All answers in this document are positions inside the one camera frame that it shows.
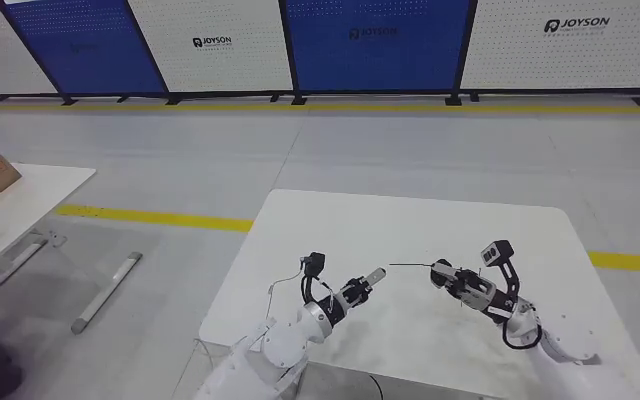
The white side table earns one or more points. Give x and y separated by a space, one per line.
35 195

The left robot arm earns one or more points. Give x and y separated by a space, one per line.
280 350

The brown cardboard box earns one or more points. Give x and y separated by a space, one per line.
7 173

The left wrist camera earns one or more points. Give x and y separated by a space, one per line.
314 263

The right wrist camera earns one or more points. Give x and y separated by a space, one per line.
498 253

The white perforated partition panel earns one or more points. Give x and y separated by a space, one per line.
550 50
215 45
20 65

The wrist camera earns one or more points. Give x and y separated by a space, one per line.
498 253
314 263

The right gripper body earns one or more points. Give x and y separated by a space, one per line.
477 294

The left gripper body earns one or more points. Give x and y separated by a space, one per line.
330 310

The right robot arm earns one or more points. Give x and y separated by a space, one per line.
575 380

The blue perforated partition panel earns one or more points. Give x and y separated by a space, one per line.
375 45
85 45

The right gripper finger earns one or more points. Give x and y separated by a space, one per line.
444 270
439 281

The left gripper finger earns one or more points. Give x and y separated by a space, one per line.
372 277

